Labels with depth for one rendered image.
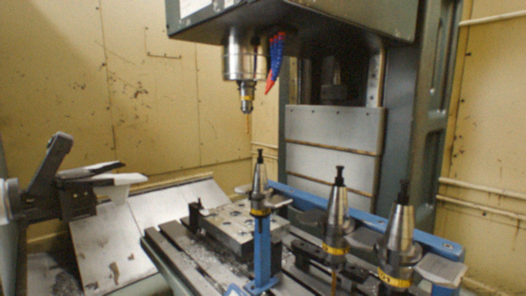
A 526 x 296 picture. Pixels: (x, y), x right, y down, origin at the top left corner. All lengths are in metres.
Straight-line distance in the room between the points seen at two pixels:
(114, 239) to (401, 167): 1.38
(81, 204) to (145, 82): 1.27
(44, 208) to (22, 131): 1.11
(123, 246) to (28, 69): 0.95
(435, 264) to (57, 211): 0.62
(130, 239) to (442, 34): 1.73
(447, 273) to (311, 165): 0.89
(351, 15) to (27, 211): 0.76
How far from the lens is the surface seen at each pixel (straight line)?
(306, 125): 1.25
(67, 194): 0.59
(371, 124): 1.08
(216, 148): 2.01
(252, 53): 0.81
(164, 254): 1.10
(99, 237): 1.64
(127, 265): 1.52
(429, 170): 1.42
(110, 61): 1.75
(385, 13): 0.88
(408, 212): 0.45
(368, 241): 0.50
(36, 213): 0.61
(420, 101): 1.08
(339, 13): 0.69
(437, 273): 0.46
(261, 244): 0.79
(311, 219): 0.55
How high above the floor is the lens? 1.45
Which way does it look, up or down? 11 degrees down
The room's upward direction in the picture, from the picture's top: straight up
